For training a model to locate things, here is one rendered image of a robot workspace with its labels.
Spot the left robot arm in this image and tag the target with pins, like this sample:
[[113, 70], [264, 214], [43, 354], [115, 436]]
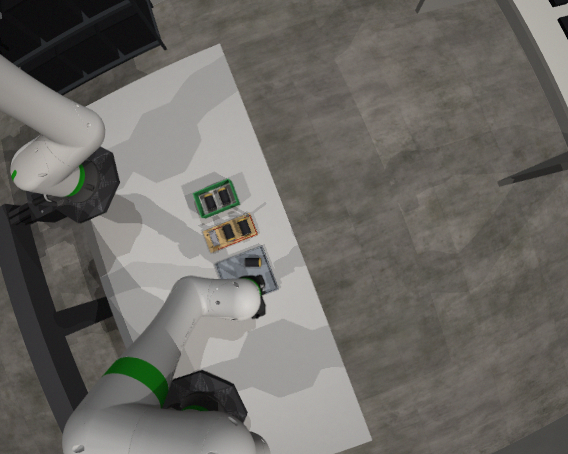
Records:
[[70, 133]]

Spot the tan battery holder board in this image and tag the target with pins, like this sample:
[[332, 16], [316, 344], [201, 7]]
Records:
[[215, 236]]

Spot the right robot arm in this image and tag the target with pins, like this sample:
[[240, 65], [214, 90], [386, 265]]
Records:
[[119, 414]]

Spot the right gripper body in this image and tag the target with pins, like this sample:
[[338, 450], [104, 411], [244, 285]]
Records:
[[262, 309]]

